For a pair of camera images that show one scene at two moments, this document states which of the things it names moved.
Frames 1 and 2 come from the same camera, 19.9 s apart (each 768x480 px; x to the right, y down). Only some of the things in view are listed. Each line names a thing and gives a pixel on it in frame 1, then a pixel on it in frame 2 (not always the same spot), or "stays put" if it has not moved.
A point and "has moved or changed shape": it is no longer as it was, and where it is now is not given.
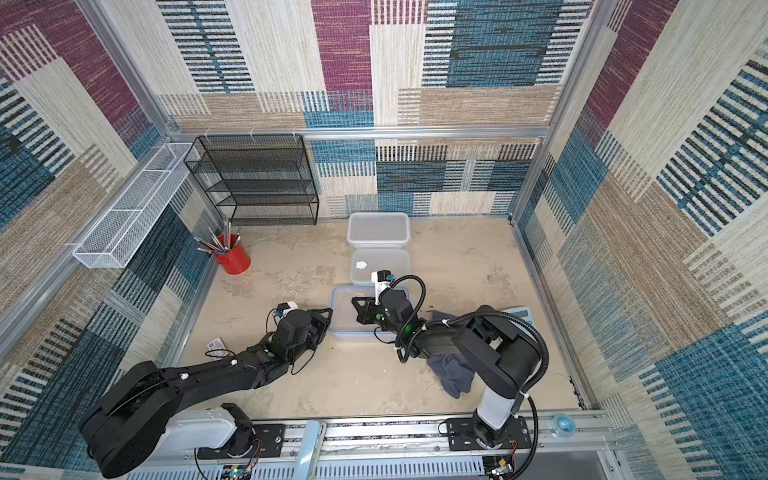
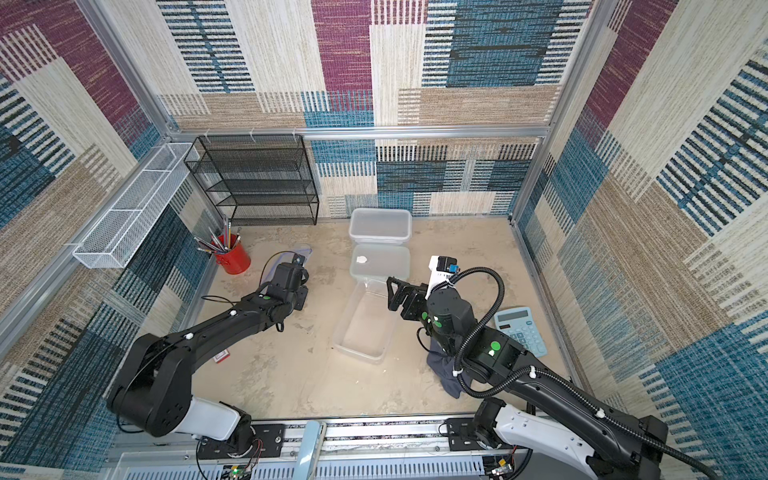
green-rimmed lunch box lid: (364, 262) stays put
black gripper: (379, 278) to (442, 268)
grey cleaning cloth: (453, 369) stays put
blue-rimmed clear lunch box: (343, 322) has moved or changed shape
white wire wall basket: (121, 234) stays put
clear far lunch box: (378, 229) stays put
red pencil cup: (236, 260) stays put
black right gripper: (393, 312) to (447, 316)
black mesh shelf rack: (257, 180) stays put
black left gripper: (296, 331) to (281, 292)
